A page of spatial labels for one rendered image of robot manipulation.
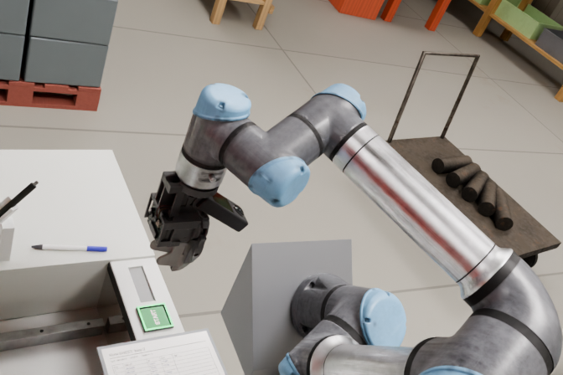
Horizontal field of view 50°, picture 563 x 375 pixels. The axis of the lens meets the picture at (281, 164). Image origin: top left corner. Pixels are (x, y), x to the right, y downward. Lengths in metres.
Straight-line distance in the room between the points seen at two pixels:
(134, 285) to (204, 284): 1.41
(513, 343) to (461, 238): 0.15
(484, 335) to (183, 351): 0.56
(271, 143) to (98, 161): 0.73
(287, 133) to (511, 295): 0.36
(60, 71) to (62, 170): 1.86
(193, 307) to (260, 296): 1.25
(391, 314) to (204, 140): 0.54
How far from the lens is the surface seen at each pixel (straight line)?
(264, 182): 0.81
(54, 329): 1.29
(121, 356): 1.13
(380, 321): 1.18
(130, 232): 1.32
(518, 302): 0.84
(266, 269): 1.30
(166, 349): 1.15
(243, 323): 1.33
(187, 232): 0.98
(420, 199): 0.85
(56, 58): 3.22
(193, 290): 2.59
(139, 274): 1.26
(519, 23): 7.31
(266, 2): 4.96
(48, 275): 1.25
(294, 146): 0.83
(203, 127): 0.86
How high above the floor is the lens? 1.87
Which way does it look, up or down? 32 degrees down
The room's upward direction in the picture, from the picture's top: 24 degrees clockwise
